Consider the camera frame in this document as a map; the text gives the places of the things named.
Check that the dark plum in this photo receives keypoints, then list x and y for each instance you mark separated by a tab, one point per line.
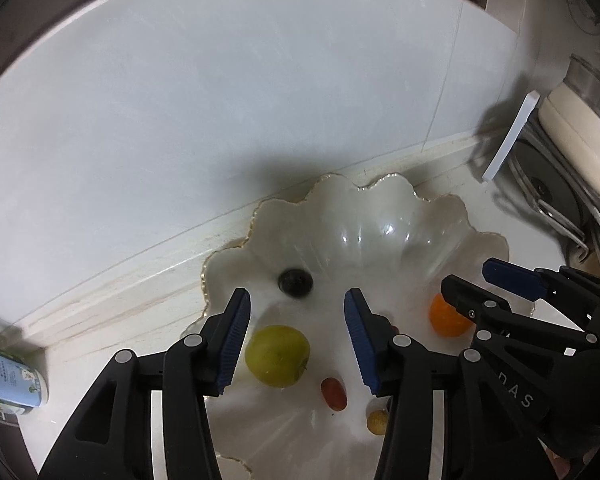
295	281

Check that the orange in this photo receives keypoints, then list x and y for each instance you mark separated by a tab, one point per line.
442	322

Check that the white pump bottle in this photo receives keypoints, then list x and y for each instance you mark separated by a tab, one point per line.
12	377

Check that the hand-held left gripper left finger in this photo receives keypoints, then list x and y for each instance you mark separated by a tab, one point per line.
234	340

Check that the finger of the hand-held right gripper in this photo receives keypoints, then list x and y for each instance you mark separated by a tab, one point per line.
512	280
465	300

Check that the green apple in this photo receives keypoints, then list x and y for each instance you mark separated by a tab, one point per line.
277	356

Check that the small brown round fruit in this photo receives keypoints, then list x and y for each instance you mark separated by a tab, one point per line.
377	421

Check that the white scalloped bowl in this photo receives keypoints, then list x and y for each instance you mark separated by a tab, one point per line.
370	240

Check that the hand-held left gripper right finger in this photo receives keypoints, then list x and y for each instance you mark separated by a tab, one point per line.
360	345

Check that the white pot with glass lid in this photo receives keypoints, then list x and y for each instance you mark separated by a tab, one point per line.
575	135

